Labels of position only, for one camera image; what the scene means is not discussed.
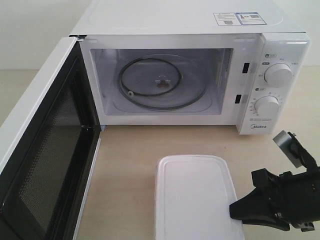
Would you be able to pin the white microwave door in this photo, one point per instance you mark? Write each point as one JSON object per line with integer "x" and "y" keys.
{"x": 48, "y": 148}

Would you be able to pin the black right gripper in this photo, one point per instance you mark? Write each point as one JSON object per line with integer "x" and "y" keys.
{"x": 282, "y": 201}

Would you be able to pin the glass turntable plate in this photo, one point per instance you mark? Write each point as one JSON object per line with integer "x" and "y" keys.
{"x": 162, "y": 82}

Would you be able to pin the white power knob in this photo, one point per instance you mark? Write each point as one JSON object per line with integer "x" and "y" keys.
{"x": 278, "y": 74}

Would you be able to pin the blue energy label sticker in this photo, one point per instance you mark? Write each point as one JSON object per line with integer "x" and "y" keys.
{"x": 250, "y": 18}

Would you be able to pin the white timer knob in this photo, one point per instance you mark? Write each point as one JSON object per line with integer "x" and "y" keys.
{"x": 267, "y": 106}

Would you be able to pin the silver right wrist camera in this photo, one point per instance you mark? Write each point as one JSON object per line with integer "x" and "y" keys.
{"x": 285, "y": 142}

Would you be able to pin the white microwave oven body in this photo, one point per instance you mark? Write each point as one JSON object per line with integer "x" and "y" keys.
{"x": 114, "y": 32}

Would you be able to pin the white lidded plastic container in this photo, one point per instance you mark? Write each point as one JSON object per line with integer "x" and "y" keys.
{"x": 192, "y": 198}

